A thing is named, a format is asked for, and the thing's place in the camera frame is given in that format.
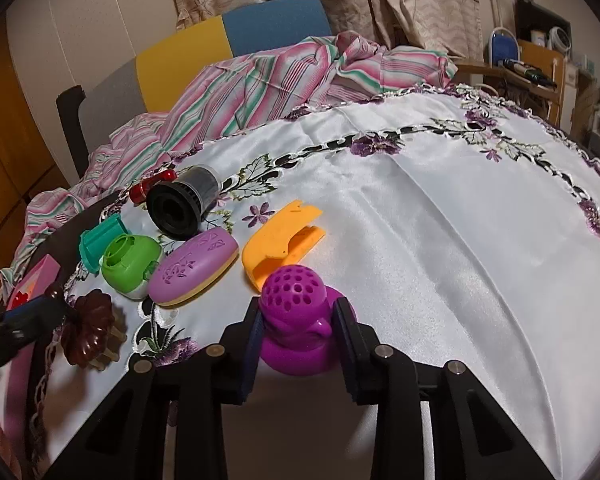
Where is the pink cardboard box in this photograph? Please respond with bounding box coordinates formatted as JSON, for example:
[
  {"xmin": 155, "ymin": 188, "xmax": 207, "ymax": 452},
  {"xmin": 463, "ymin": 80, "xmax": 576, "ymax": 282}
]
[{"xmin": 0, "ymin": 254, "xmax": 63, "ymax": 461}]

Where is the blue round chair back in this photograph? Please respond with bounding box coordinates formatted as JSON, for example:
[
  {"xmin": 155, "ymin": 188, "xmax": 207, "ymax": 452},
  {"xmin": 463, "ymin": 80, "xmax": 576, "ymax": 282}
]
[{"xmin": 489, "ymin": 27, "xmax": 521, "ymax": 66}]

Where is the lilac oval air freshener case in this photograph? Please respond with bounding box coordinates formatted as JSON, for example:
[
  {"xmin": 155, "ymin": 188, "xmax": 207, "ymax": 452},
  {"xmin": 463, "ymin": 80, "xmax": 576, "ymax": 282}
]
[{"xmin": 147, "ymin": 226, "xmax": 240, "ymax": 307}]

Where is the beige patterned curtain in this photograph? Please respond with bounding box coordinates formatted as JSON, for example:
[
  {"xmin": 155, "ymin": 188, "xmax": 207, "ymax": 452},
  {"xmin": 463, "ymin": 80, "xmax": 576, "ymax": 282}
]
[{"xmin": 165, "ymin": 0, "xmax": 486, "ymax": 61}]

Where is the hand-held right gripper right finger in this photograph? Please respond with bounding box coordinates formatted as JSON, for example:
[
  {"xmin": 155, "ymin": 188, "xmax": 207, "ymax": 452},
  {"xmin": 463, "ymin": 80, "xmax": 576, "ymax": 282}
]
[{"xmin": 332, "ymin": 297, "xmax": 553, "ymax": 480}]

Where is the black handheld device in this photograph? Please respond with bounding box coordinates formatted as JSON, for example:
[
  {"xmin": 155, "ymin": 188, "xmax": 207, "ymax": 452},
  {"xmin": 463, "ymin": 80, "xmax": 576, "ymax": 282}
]
[{"xmin": 502, "ymin": 59, "xmax": 557, "ymax": 87}]

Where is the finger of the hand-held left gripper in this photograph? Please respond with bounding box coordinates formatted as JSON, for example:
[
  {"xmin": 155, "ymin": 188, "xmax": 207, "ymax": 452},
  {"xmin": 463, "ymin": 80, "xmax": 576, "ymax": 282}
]
[{"xmin": 0, "ymin": 285, "xmax": 78, "ymax": 386}]

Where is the pink green striped cloth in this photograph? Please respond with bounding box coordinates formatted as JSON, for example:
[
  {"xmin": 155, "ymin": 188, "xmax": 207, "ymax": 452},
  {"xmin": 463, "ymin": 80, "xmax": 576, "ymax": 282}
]
[{"xmin": 0, "ymin": 30, "xmax": 458, "ymax": 281}]

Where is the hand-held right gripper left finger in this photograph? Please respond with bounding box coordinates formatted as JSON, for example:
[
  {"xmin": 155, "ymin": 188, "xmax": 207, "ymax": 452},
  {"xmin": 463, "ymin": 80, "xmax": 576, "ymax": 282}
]
[{"xmin": 45, "ymin": 297, "xmax": 266, "ymax": 480}]

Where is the black cylindrical filter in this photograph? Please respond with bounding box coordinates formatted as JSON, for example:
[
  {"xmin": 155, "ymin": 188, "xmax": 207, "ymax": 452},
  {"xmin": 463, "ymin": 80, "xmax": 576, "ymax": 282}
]
[{"xmin": 146, "ymin": 164, "xmax": 222, "ymax": 240}]

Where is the teal plastic holder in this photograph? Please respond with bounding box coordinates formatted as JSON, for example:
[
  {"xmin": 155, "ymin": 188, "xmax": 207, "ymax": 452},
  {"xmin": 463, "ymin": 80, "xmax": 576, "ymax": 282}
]
[{"xmin": 78, "ymin": 213, "xmax": 133, "ymax": 275}]

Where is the small red plastic object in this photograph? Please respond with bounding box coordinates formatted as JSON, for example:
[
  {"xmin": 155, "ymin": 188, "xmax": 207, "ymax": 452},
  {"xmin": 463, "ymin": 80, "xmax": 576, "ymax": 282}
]
[{"xmin": 129, "ymin": 169, "xmax": 177, "ymax": 205}]

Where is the wooden side desk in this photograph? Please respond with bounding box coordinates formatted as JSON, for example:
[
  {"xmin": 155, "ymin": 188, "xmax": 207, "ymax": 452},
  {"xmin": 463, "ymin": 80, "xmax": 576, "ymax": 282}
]
[{"xmin": 452, "ymin": 57, "xmax": 563, "ymax": 126}]

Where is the green round plug-in device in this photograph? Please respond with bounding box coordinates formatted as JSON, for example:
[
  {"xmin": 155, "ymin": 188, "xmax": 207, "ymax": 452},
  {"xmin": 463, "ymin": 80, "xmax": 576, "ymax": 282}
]
[{"xmin": 101, "ymin": 233, "xmax": 164, "ymax": 301}]

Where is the orange block toy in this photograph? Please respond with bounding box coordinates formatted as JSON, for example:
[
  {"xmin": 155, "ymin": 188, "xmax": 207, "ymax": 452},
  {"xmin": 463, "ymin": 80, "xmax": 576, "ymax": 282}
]
[{"xmin": 241, "ymin": 200, "xmax": 327, "ymax": 293}]

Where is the grey yellow blue chair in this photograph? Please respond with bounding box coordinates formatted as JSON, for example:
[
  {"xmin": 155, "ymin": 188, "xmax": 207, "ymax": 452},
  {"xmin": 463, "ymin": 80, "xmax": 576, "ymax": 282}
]
[{"xmin": 56, "ymin": 0, "xmax": 332, "ymax": 181}]

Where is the brown flower-shaped plastic piece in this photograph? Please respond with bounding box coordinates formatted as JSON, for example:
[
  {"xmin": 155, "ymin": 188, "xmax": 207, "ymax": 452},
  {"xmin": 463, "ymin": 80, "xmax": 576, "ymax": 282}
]
[{"xmin": 60, "ymin": 288, "xmax": 127, "ymax": 372}]

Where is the wooden wardrobe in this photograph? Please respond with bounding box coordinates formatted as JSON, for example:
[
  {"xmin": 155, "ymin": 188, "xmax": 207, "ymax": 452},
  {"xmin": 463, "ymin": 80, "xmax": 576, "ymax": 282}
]
[{"xmin": 0, "ymin": 15, "xmax": 76, "ymax": 321}]

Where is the purple perforated plastic toy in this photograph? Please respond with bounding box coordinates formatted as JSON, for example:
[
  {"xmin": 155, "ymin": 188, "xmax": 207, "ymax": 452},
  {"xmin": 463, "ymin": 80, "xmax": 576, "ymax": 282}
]
[{"xmin": 257, "ymin": 266, "xmax": 348, "ymax": 377}]

